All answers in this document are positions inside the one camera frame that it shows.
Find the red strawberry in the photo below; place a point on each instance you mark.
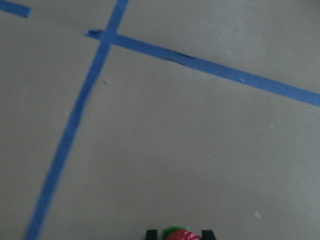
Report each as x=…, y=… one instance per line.
x=179, y=233

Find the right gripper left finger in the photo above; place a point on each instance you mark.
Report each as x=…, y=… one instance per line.
x=151, y=234

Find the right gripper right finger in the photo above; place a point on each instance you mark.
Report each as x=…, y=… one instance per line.
x=208, y=235

